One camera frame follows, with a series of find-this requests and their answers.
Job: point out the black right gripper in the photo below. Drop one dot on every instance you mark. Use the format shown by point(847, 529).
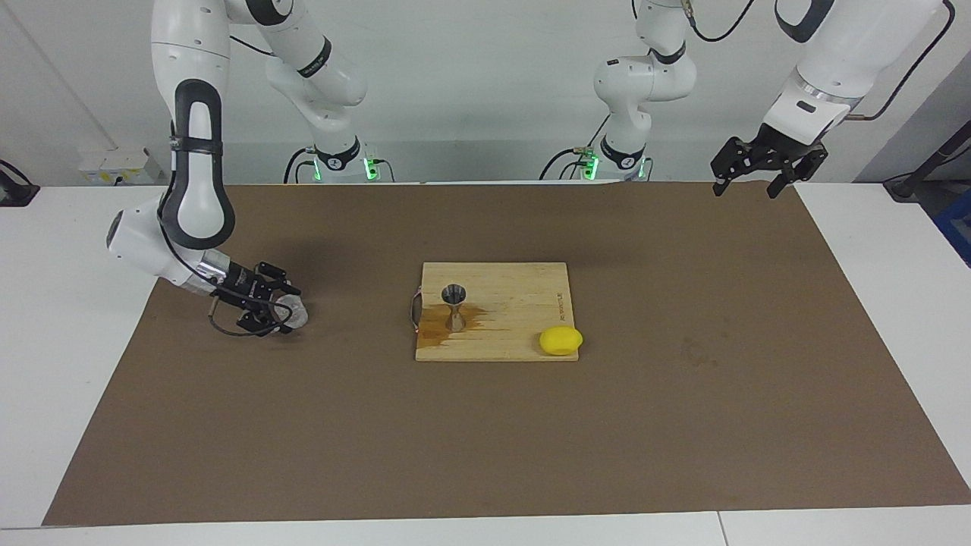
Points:
point(239, 288)

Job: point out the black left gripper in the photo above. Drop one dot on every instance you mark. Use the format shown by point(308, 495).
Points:
point(777, 148)

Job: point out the clear glass cup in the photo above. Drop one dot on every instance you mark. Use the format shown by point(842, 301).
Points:
point(297, 312)

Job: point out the steel cocktail jigger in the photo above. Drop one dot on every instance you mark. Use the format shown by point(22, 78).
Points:
point(455, 307)

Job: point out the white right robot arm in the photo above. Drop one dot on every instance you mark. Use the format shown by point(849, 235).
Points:
point(193, 45)

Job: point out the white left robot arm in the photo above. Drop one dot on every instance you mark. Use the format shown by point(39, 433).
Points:
point(857, 53)

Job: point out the black stand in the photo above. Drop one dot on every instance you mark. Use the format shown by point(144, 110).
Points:
point(903, 186)

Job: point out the blue crate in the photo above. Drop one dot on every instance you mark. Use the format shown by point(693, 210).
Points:
point(957, 224)

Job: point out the wooden cutting board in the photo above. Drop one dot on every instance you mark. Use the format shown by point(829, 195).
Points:
point(516, 296)

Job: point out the brown table mat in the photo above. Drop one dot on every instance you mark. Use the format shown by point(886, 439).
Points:
point(485, 440)

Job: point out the yellow lemon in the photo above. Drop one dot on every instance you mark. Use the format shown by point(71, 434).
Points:
point(560, 340)

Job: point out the white wall socket box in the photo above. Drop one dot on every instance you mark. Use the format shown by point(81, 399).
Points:
point(114, 167)

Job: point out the black clamp mount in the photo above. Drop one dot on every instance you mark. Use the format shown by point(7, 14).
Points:
point(15, 193)

